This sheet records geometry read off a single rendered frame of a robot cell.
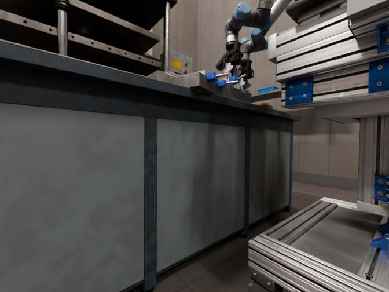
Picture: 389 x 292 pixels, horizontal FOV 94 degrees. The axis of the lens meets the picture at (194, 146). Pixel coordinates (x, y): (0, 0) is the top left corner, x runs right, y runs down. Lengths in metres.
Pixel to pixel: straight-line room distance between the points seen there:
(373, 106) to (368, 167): 0.24
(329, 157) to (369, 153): 2.28
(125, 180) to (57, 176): 0.19
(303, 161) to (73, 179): 3.07
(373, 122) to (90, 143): 0.97
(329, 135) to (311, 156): 0.39
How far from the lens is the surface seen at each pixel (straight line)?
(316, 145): 3.22
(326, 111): 0.83
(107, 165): 0.65
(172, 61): 1.97
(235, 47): 1.16
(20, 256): 0.69
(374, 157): 0.92
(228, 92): 1.04
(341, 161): 3.16
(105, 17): 1.78
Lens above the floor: 0.59
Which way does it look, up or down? 2 degrees down
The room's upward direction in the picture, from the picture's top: 1 degrees clockwise
